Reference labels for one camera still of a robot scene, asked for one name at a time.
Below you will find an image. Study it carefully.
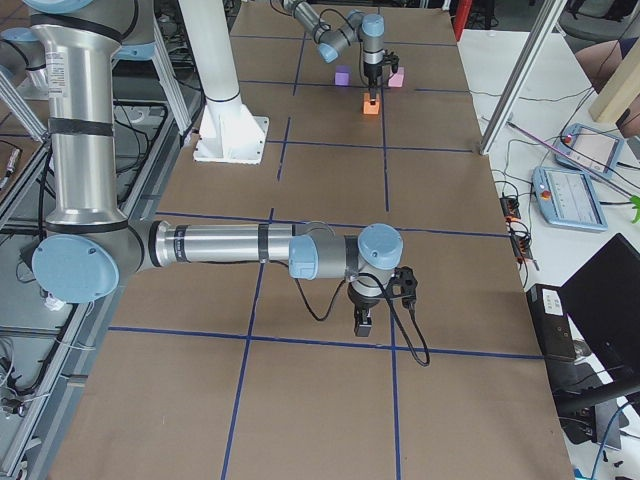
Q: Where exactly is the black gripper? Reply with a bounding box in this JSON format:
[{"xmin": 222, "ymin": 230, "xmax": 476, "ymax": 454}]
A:
[
  {"xmin": 347, "ymin": 280, "xmax": 384, "ymax": 337},
  {"xmin": 362, "ymin": 62, "xmax": 383, "ymax": 104}
]

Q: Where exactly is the orange foam block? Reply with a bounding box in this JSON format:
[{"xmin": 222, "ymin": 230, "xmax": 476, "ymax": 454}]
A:
[{"xmin": 362, "ymin": 92, "xmax": 381, "ymax": 116}]

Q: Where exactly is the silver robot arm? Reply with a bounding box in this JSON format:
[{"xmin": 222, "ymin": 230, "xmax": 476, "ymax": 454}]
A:
[
  {"xmin": 281, "ymin": 1, "xmax": 387, "ymax": 106},
  {"xmin": 22, "ymin": 1, "xmax": 403, "ymax": 337}
]

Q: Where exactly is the pink foam block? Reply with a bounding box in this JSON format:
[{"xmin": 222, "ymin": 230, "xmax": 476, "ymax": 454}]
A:
[{"xmin": 387, "ymin": 67, "xmax": 405, "ymax": 88}]

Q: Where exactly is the blue tape strip lengthwise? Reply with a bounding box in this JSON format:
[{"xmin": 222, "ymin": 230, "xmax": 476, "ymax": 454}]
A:
[{"xmin": 389, "ymin": 314, "xmax": 402, "ymax": 480}]

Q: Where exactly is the purple foam block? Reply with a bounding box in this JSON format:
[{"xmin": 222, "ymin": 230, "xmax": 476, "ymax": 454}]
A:
[{"xmin": 334, "ymin": 65, "xmax": 351, "ymax": 87}]

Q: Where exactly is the brown paper table cover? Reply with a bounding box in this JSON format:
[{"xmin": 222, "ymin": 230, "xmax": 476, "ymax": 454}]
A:
[{"xmin": 49, "ymin": 3, "xmax": 573, "ymax": 479}]

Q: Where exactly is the orange black connector strip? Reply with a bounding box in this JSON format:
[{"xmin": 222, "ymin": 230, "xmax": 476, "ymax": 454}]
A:
[{"xmin": 499, "ymin": 194, "xmax": 538, "ymax": 268}]

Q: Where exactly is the black computer box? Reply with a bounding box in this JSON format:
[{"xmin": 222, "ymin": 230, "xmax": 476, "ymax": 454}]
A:
[{"xmin": 526, "ymin": 284, "xmax": 576, "ymax": 362}]

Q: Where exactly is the blue teach pendant near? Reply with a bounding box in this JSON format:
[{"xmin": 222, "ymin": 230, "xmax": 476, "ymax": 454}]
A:
[{"xmin": 532, "ymin": 167, "xmax": 608, "ymax": 232}]

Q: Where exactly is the blue teach pendant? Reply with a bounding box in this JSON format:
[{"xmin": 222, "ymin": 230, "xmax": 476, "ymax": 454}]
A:
[
  {"xmin": 532, "ymin": 167, "xmax": 608, "ymax": 232},
  {"xmin": 554, "ymin": 123, "xmax": 625, "ymax": 178}
]

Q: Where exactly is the blue teach pendant far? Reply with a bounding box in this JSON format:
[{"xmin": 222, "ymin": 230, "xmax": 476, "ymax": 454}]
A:
[{"xmin": 554, "ymin": 123, "xmax": 625, "ymax": 178}]

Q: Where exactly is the black laptop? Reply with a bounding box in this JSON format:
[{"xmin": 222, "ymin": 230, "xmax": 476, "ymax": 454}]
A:
[{"xmin": 560, "ymin": 233, "xmax": 639, "ymax": 377}]

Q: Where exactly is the wooden beam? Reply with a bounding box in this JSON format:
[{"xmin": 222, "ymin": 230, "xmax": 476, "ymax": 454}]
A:
[{"xmin": 589, "ymin": 37, "xmax": 639, "ymax": 134}]

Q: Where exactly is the blue tape strip crosswise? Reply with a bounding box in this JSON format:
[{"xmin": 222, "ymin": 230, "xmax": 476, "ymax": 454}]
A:
[{"xmin": 108, "ymin": 326, "xmax": 543, "ymax": 360}]

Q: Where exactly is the reach grabber stick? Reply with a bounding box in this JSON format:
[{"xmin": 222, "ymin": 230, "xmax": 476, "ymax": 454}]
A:
[{"xmin": 507, "ymin": 121, "xmax": 639, "ymax": 231}]

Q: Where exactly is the black camera cable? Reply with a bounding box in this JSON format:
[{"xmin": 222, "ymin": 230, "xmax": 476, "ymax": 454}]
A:
[{"xmin": 293, "ymin": 277, "xmax": 432, "ymax": 368}]

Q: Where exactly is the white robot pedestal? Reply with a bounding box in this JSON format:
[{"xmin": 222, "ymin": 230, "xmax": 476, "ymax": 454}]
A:
[{"xmin": 179, "ymin": 0, "xmax": 269, "ymax": 164}]

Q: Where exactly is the aluminium frame post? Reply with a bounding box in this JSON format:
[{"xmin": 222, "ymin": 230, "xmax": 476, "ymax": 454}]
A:
[{"xmin": 479, "ymin": 0, "xmax": 566, "ymax": 155}]

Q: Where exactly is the aluminium side frame rail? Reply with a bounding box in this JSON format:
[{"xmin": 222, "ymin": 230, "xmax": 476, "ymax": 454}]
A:
[{"xmin": 0, "ymin": 29, "xmax": 201, "ymax": 480}]

